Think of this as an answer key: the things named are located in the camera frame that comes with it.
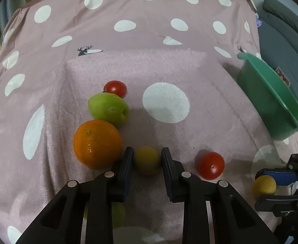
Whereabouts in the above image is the green mango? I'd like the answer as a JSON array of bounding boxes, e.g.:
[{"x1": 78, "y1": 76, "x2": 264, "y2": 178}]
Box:
[
  {"x1": 84, "y1": 202, "x2": 127, "y2": 229},
  {"x1": 88, "y1": 93, "x2": 129, "y2": 127}
]

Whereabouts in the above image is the green plastic bowl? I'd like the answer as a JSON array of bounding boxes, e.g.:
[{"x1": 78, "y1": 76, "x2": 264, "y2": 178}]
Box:
[{"x1": 237, "y1": 52, "x2": 298, "y2": 141}]

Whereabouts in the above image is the pink polka dot tablecloth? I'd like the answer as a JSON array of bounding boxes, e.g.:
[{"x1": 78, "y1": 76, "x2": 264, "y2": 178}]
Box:
[{"x1": 0, "y1": 0, "x2": 298, "y2": 243}]

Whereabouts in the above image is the small yellow fruit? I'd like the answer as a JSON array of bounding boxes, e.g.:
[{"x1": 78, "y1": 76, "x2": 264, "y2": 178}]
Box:
[
  {"x1": 134, "y1": 147, "x2": 161, "y2": 176},
  {"x1": 251, "y1": 175, "x2": 277, "y2": 200}
]

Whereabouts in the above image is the snack packet on sofa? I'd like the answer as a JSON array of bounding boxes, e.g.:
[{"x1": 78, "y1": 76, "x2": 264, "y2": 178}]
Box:
[{"x1": 275, "y1": 67, "x2": 290, "y2": 87}]

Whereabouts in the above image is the grey sofa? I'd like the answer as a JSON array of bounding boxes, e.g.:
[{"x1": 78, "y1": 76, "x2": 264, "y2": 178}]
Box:
[{"x1": 258, "y1": 0, "x2": 298, "y2": 101}]

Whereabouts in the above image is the orange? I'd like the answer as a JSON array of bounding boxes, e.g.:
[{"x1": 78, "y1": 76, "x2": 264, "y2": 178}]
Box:
[{"x1": 73, "y1": 120, "x2": 123, "y2": 170}]

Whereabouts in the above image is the small red tomato far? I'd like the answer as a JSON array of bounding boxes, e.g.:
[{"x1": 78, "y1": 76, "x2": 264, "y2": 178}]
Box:
[{"x1": 103, "y1": 80, "x2": 127, "y2": 98}]

